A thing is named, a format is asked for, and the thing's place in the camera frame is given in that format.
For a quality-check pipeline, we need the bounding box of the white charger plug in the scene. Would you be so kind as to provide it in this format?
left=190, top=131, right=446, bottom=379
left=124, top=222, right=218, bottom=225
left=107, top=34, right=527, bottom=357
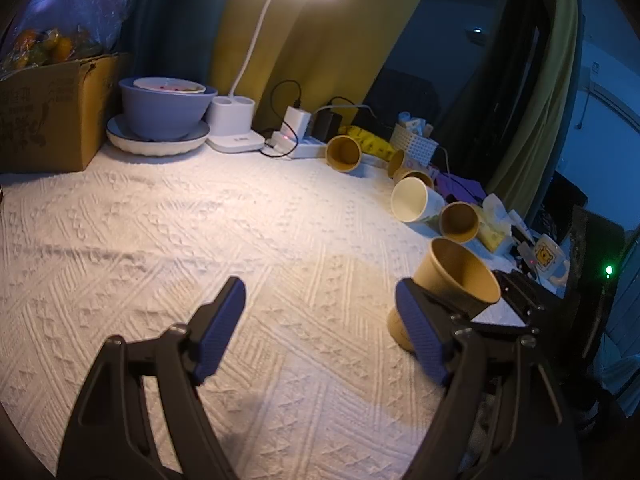
left=282, top=106, right=313, bottom=140

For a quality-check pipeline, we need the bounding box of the blue bowl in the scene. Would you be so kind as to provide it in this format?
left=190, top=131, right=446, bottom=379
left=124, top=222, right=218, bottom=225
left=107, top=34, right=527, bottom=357
left=118, top=77, right=219, bottom=142

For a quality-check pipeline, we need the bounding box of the white textured tablecloth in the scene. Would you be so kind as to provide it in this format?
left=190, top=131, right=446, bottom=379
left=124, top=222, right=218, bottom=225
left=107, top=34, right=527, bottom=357
left=0, top=135, right=566, bottom=480

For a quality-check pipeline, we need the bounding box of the white paper cup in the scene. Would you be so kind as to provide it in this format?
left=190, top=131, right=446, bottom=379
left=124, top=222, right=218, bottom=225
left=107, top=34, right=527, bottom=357
left=390, top=177, right=447, bottom=224

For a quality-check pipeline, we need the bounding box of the plastic bag of oranges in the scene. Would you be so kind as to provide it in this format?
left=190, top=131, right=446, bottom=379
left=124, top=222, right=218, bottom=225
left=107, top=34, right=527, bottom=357
left=0, top=0, right=132, bottom=81

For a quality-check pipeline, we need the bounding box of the yellow curtain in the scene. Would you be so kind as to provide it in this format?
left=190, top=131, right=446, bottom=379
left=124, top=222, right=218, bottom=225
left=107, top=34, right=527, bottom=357
left=210, top=0, right=443, bottom=133

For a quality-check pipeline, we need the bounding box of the grey cable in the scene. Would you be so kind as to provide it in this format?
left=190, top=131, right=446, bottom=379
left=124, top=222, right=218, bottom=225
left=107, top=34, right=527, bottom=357
left=320, top=97, right=375, bottom=128

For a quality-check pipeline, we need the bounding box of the small white dish in bowl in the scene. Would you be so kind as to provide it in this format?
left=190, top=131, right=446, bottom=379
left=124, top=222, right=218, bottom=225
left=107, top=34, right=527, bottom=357
left=133, top=76, right=207, bottom=95

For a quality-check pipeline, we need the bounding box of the black cable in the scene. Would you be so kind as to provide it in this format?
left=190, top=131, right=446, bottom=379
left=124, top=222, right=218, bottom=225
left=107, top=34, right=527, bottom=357
left=270, top=80, right=304, bottom=116

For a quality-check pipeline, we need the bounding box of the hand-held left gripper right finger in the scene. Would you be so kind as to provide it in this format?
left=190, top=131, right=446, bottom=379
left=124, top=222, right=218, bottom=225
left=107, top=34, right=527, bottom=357
left=395, top=280, right=586, bottom=480

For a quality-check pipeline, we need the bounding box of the white plastic basket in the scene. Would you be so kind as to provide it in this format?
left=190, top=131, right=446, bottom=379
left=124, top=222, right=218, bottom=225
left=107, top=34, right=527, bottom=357
left=389, top=122, right=439, bottom=167

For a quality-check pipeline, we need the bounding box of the purple cloth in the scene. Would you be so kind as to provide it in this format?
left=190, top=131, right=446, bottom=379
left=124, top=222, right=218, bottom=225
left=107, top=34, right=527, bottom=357
left=432, top=167, right=488, bottom=203

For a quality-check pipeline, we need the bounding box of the white mug with yellow print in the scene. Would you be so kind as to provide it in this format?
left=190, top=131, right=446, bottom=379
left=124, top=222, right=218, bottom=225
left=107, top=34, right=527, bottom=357
left=529, top=233, right=571, bottom=287

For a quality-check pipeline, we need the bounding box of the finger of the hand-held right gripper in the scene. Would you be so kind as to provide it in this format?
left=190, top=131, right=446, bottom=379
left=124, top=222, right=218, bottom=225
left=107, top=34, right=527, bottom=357
left=492, top=269, right=547, bottom=332

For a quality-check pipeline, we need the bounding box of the hanging yellow cloth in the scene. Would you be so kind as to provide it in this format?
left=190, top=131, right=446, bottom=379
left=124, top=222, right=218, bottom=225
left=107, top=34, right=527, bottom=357
left=487, top=0, right=583, bottom=216

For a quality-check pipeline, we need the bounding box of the cardboard box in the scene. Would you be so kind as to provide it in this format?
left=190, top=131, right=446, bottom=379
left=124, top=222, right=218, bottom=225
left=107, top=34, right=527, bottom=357
left=0, top=52, right=132, bottom=173

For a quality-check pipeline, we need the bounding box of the black power adapter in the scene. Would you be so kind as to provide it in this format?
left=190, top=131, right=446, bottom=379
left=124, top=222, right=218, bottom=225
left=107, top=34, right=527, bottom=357
left=312, top=110, right=343, bottom=143

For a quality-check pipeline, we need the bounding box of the dark green curtain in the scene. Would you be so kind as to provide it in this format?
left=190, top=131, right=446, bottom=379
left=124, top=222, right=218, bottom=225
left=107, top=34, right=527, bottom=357
left=125, top=0, right=236, bottom=92

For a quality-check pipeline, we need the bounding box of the white plate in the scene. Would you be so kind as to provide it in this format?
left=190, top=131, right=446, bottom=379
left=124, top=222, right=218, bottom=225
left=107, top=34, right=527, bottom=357
left=106, top=112, right=211, bottom=157

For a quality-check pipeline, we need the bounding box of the white desk lamp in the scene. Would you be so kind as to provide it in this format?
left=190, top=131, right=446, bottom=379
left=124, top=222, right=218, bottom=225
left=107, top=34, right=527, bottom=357
left=205, top=0, right=346, bottom=154

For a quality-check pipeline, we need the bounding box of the white power strip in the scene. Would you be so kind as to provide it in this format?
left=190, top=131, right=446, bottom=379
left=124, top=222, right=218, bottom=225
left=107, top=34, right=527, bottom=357
left=262, top=130, right=331, bottom=160

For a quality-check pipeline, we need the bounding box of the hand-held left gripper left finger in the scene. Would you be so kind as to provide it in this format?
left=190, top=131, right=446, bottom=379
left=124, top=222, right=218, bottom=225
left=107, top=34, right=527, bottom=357
left=56, top=276, right=247, bottom=480

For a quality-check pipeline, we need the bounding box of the yellow tissue pack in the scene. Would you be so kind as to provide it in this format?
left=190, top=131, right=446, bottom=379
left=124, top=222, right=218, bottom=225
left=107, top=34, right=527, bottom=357
left=472, top=194, right=513, bottom=254

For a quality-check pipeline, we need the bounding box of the yellow packet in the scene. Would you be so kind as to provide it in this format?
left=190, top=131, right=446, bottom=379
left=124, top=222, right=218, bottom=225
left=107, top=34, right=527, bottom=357
left=347, top=126, right=397, bottom=162

